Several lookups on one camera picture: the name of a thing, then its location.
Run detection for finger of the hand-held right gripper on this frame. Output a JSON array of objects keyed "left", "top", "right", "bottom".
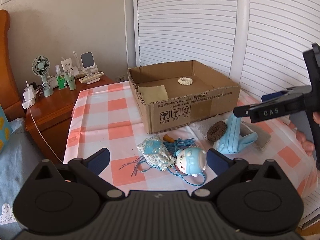
[
  {"left": 261, "top": 92, "right": 286, "bottom": 103},
  {"left": 234, "top": 85, "right": 313, "bottom": 123}
]

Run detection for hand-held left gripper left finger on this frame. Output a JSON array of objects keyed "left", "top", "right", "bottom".
[{"left": 35, "top": 148, "right": 125, "bottom": 200}]

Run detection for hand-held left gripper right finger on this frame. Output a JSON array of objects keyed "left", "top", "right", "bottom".
[{"left": 193, "top": 148, "right": 285, "bottom": 200}]

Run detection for blue plush pig toy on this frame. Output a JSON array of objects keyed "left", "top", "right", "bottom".
[{"left": 166, "top": 147, "right": 208, "bottom": 187}]

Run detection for brown fuzzy scrunchie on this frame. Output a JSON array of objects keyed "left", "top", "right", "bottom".
[{"left": 207, "top": 121, "right": 227, "bottom": 141}]

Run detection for floral cloth sachet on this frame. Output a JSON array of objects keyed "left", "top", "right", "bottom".
[{"left": 136, "top": 134, "right": 177, "bottom": 172}]

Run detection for brown cardboard box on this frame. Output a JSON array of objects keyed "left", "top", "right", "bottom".
[{"left": 127, "top": 60, "right": 242, "bottom": 135}]

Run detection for person's right hand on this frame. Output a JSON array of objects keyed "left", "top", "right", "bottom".
[{"left": 289, "top": 112, "right": 320, "bottom": 157}]

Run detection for grey cloth with lace edge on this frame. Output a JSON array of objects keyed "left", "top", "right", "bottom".
[{"left": 240, "top": 121, "right": 272, "bottom": 152}]

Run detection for pink checked tablecloth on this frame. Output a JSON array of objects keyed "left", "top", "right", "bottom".
[{"left": 62, "top": 79, "right": 317, "bottom": 198}]

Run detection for wooden nightstand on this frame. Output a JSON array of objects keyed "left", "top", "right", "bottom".
[{"left": 25, "top": 74, "right": 117, "bottom": 163}]

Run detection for white curved pole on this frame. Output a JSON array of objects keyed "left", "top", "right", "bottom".
[{"left": 232, "top": 0, "right": 252, "bottom": 80}]

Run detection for grey blue bedding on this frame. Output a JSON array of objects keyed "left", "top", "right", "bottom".
[{"left": 0, "top": 117, "right": 65, "bottom": 235}]

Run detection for green cosmetic tube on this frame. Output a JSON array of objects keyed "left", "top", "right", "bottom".
[{"left": 65, "top": 71, "right": 77, "bottom": 91}]

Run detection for beige cloth pouch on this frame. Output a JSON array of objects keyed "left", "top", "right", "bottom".
[{"left": 137, "top": 85, "right": 168, "bottom": 104}]

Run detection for white power adapter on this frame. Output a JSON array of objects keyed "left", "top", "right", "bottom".
[{"left": 22, "top": 85, "right": 38, "bottom": 110}]

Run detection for white cosmetic tube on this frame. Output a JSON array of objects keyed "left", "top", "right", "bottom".
[{"left": 61, "top": 58, "right": 73, "bottom": 73}]

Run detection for blue pillow yellow print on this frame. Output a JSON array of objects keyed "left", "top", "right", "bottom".
[{"left": 0, "top": 105, "right": 13, "bottom": 150}]

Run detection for white phone stand mirror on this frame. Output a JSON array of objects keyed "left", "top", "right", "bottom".
[{"left": 80, "top": 52, "right": 97, "bottom": 72}]

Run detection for green desk fan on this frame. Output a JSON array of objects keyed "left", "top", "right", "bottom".
[{"left": 32, "top": 56, "right": 53, "bottom": 97}]

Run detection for white louvred wardrobe doors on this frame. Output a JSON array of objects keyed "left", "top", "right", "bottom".
[{"left": 124, "top": 0, "right": 320, "bottom": 100}]

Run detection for wooden headboard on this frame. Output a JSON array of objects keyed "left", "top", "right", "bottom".
[{"left": 0, "top": 9, "right": 25, "bottom": 120}]

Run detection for white charging cable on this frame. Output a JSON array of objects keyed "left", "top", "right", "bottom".
[{"left": 25, "top": 80, "right": 63, "bottom": 163}]

